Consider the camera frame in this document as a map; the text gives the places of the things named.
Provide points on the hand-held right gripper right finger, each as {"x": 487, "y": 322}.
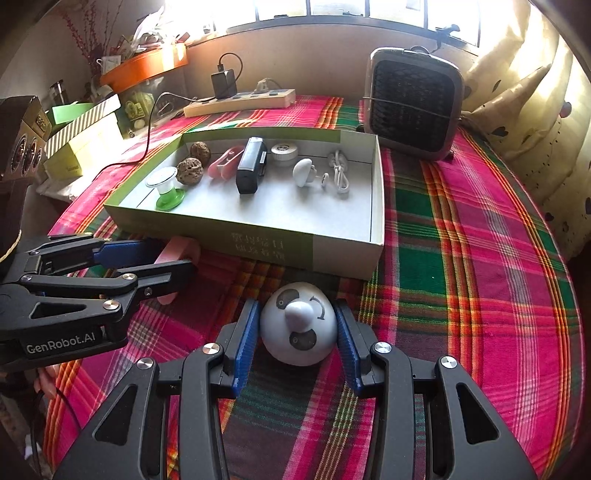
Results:
{"x": 348, "y": 346}

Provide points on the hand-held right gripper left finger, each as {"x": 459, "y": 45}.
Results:
{"x": 244, "y": 346}

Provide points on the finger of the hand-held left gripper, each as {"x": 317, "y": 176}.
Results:
{"x": 129, "y": 253}
{"x": 157, "y": 277}

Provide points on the pink clip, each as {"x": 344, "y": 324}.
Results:
{"x": 221, "y": 166}
{"x": 178, "y": 249}

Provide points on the white dome panda toy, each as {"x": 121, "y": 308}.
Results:
{"x": 300, "y": 318}

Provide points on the brown walnut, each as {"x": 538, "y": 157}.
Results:
{"x": 189, "y": 171}
{"x": 200, "y": 152}

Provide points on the black rectangular device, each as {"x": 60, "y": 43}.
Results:
{"x": 249, "y": 166}

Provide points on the green and white cardboard box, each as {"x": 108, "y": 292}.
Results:
{"x": 286, "y": 207}

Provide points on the white round container clear lid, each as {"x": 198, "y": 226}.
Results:
{"x": 282, "y": 152}

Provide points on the white mushroom-shaped plug light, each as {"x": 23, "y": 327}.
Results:
{"x": 302, "y": 171}

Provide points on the person's left hand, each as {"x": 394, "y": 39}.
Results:
{"x": 48, "y": 381}

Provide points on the yellow-green cardboard box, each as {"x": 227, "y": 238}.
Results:
{"x": 78, "y": 157}

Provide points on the pink green plaid blanket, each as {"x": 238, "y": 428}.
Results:
{"x": 461, "y": 277}

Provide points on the green tin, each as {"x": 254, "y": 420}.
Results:
{"x": 136, "y": 110}

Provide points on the green box lid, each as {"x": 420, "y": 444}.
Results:
{"x": 69, "y": 111}

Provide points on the brown box with round windows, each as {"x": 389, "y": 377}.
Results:
{"x": 23, "y": 138}

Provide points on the glass jar with metal lid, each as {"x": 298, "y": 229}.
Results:
{"x": 56, "y": 92}

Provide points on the beige power strip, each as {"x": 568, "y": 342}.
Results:
{"x": 240, "y": 102}

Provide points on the orange tray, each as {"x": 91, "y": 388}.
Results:
{"x": 147, "y": 67}

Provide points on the black charger adapter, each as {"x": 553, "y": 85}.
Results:
{"x": 224, "y": 84}

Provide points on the pile of papers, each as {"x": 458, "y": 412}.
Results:
{"x": 150, "y": 39}

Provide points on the red flower branches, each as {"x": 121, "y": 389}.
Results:
{"x": 87, "y": 37}

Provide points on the grey space heater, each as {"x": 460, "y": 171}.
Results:
{"x": 411, "y": 101}

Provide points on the cream heart print curtain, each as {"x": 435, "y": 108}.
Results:
{"x": 531, "y": 129}

